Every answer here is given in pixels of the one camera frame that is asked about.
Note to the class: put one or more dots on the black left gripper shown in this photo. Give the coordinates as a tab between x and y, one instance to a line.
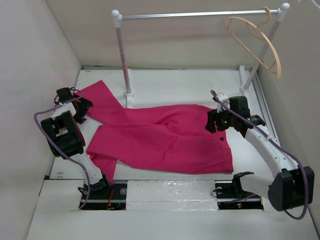
85	106

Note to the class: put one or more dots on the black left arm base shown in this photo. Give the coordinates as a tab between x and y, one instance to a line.
113	199

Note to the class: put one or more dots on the pink trousers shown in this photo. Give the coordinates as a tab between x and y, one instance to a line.
168	138

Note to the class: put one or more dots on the white clothes rack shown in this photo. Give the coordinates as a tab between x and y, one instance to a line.
189	40

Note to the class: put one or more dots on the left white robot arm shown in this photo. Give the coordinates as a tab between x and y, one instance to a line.
65	140

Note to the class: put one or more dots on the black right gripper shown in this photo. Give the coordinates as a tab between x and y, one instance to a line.
214	115

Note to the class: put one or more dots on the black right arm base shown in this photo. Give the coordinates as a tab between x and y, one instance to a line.
231	196

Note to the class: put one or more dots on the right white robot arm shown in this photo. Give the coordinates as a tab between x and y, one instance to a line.
292	184

